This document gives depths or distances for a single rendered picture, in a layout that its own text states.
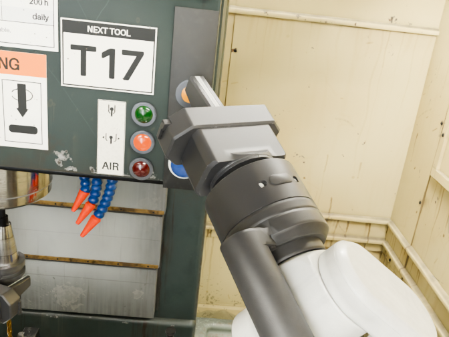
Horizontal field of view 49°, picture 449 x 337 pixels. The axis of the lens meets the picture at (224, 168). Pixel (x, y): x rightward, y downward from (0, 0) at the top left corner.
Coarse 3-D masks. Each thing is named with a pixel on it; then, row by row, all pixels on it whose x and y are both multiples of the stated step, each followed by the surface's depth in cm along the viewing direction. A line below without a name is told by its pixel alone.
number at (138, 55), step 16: (112, 48) 51; (128, 48) 51; (144, 48) 51; (96, 64) 52; (112, 64) 52; (128, 64) 52; (144, 64) 52; (96, 80) 52; (112, 80) 52; (128, 80) 52; (144, 80) 53
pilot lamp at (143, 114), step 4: (140, 108) 53; (144, 108) 53; (148, 108) 53; (136, 112) 53; (140, 112) 53; (144, 112) 53; (148, 112) 53; (136, 116) 54; (140, 116) 53; (144, 116) 53; (148, 116) 53; (140, 120) 54; (144, 120) 54; (148, 120) 54
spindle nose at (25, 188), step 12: (0, 180) 71; (12, 180) 71; (24, 180) 73; (36, 180) 75; (48, 180) 78; (0, 192) 71; (12, 192) 72; (24, 192) 73; (36, 192) 75; (48, 192) 79; (0, 204) 72; (12, 204) 73; (24, 204) 74
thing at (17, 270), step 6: (18, 252) 86; (24, 258) 85; (18, 264) 83; (24, 264) 84; (0, 270) 82; (6, 270) 81; (12, 270) 82; (18, 270) 83; (24, 270) 85; (0, 276) 82; (6, 276) 82; (12, 276) 82; (18, 276) 83
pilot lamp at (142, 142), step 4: (136, 136) 54; (140, 136) 54; (144, 136) 54; (136, 140) 54; (140, 140) 54; (144, 140) 54; (148, 140) 55; (136, 144) 55; (140, 144) 55; (144, 144) 55; (148, 144) 55; (140, 148) 55; (144, 148) 55
